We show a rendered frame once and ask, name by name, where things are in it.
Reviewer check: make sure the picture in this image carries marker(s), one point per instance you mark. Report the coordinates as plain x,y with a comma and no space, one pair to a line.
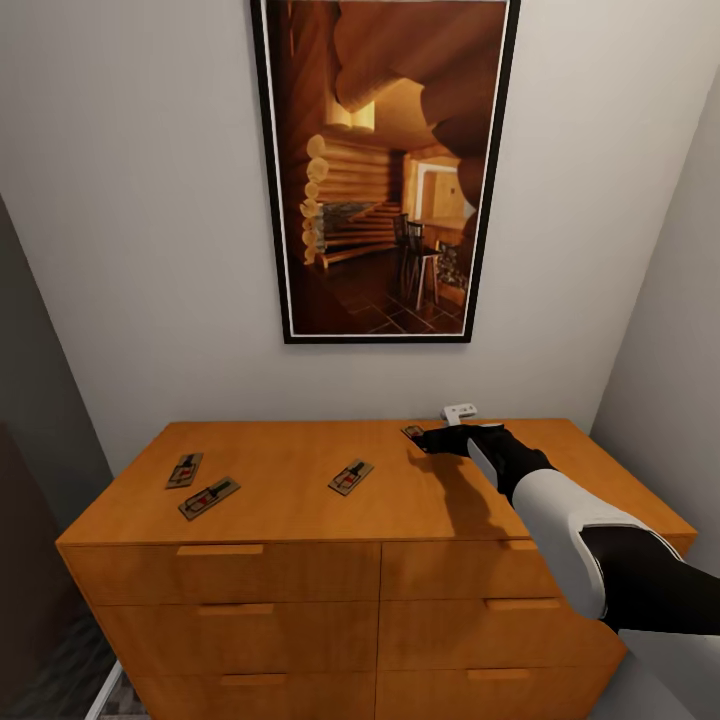
382,125

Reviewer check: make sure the cabinet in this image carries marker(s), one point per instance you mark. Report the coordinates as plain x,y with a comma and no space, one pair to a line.
420,595

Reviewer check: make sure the mousetrap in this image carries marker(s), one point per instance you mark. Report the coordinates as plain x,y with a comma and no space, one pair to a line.
412,431
208,498
185,471
351,477

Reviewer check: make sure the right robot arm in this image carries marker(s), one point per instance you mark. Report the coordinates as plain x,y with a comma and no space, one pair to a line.
610,566

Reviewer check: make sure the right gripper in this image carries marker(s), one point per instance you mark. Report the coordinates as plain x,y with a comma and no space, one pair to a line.
438,441

